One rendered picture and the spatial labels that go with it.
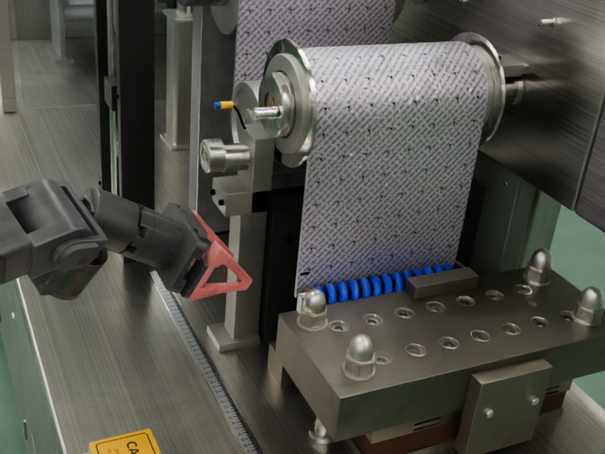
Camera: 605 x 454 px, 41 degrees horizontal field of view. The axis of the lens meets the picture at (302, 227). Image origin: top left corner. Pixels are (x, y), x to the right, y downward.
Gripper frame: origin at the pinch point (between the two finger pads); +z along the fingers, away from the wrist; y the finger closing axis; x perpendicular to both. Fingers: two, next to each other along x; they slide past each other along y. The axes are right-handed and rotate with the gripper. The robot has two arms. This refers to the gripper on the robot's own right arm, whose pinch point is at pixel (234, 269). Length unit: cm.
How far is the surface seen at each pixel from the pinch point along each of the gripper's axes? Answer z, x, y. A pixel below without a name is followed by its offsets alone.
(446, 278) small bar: 24.2, 11.0, 5.7
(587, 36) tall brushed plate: 21.5, 44.1, 4.9
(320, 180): 3.4, 13.9, 0.3
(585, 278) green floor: 223, 6, -118
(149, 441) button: -3.2, -19.4, 8.5
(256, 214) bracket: 3.7, 5.0, -7.8
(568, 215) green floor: 250, 23, -164
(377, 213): 13.3, 13.6, 0.3
